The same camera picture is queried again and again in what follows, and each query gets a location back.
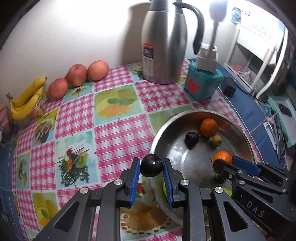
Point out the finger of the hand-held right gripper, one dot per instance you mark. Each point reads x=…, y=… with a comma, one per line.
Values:
x=246, y=165
x=227, y=170

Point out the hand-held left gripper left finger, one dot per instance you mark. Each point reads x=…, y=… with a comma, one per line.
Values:
x=134, y=183

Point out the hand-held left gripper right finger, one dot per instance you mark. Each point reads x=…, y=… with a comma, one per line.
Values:
x=167, y=183

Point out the orange mandarin with stem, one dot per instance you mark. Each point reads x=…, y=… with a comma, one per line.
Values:
x=223, y=156

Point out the small green jujube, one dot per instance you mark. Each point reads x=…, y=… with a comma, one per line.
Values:
x=227, y=192

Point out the dark plum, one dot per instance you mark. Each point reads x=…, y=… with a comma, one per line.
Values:
x=191, y=139
x=150, y=165

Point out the small tan kiwi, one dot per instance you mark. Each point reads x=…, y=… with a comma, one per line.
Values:
x=217, y=141

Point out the round metal basin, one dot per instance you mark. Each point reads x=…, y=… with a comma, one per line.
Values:
x=175, y=148

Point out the round blue sticker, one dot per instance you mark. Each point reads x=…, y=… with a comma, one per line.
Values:
x=266, y=110

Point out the light green flat box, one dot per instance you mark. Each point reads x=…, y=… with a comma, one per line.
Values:
x=290, y=120

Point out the black power adapter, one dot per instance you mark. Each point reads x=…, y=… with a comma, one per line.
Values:
x=228, y=87

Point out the teal plastic box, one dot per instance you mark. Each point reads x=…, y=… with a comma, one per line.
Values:
x=203, y=85

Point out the pink plastic bag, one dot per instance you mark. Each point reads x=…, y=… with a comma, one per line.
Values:
x=241, y=70

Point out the white chair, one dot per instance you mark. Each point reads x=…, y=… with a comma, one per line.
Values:
x=266, y=53

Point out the red apple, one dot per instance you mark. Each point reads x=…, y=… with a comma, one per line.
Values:
x=98, y=70
x=58, y=89
x=76, y=75

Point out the clear plastic bag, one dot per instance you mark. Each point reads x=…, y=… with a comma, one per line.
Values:
x=37, y=113

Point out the yellow banana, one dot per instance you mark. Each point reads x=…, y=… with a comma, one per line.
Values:
x=30, y=90
x=25, y=109

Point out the stainless steel thermos jug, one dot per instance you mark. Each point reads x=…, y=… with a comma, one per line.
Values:
x=166, y=46

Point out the white printed sign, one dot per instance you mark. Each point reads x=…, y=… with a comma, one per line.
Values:
x=261, y=26

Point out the pink wrapped bouquet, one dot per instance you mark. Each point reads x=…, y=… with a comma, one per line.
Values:
x=5, y=125

